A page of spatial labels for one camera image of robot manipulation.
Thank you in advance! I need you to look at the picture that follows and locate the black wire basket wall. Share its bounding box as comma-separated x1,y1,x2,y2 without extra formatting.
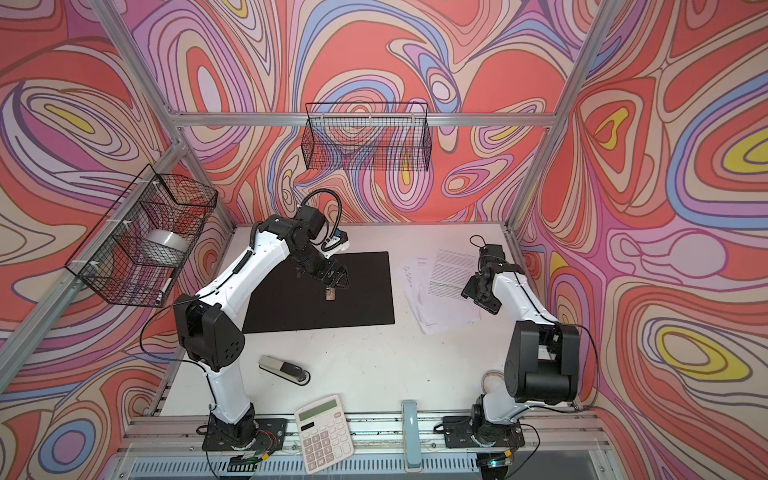
301,100,432,172
65,166,218,307

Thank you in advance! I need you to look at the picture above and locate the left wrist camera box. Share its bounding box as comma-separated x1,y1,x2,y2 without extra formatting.
321,229,349,252

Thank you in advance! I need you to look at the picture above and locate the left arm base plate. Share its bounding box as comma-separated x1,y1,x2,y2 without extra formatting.
196,415,288,453

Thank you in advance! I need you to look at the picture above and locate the white desk calculator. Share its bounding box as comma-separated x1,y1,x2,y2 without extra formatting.
294,395,354,475

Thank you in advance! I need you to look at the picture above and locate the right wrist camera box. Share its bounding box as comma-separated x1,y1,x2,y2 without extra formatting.
482,244,506,262

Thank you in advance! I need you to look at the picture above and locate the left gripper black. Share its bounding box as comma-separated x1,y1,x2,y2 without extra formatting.
292,244,353,288

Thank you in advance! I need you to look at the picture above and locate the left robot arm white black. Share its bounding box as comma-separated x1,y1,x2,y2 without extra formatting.
173,206,349,426

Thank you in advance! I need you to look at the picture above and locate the printed paper sheets stack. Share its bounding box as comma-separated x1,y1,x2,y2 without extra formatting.
401,249,481,335

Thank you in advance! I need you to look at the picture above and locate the black wire basket left wall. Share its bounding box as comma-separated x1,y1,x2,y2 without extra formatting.
65,166,218,307

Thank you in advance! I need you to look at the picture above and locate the aluminium frame rail front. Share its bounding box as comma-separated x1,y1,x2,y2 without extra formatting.
104,411,627,479

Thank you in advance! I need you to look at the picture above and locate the black grey stapler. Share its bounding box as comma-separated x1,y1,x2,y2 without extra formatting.
258,355,311,386

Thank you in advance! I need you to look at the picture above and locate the silver tape roll in basket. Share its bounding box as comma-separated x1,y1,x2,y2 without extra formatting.
141,229,189,267

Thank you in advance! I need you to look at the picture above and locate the black wire basket back wall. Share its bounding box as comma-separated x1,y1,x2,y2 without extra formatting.
301,100,432,172

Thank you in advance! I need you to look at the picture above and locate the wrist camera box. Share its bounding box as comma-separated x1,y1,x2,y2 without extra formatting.
482,244,506,262
321,229,349,252

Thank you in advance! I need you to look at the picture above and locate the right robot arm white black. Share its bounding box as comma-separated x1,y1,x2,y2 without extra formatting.
462,260,581,425

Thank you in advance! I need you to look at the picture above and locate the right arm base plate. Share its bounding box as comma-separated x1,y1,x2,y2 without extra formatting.
433,415,526,451

